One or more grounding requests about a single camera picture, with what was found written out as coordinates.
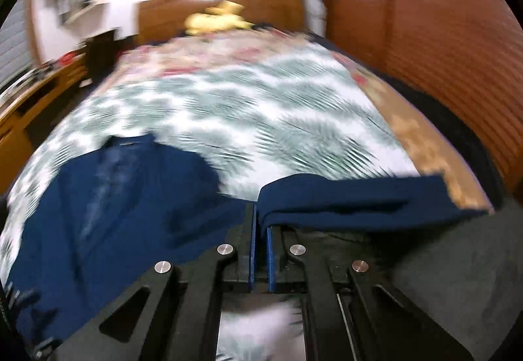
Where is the wooden desk cabinet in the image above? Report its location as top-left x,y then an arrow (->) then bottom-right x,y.
1,56 -> 87,193

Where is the dark wooden chair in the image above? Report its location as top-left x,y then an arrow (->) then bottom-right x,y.
84,28 -> 137,84

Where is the wooden louvered wardrobe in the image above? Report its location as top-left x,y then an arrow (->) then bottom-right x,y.
323,0 -> 522,192

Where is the navy blue suit jacket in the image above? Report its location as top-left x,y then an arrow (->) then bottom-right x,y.
8,135 -> 470,345

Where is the palm leaf print bedsheet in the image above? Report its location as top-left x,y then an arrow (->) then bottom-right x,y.
0,43 -> 422,361

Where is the grey window blind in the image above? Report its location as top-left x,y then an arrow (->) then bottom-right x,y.
0,0 -> 33,89

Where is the wooden headboard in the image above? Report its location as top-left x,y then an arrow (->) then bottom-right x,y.
136,0 -> 309,44

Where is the yellow plush toy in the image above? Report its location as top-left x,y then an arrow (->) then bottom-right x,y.
184,0 -> 254,35

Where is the floral blanket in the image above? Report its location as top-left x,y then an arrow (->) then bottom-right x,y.
94,27 -> 312,95

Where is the dark grey folded garment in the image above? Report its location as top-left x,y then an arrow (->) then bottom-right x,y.
393,199 -> 522,360

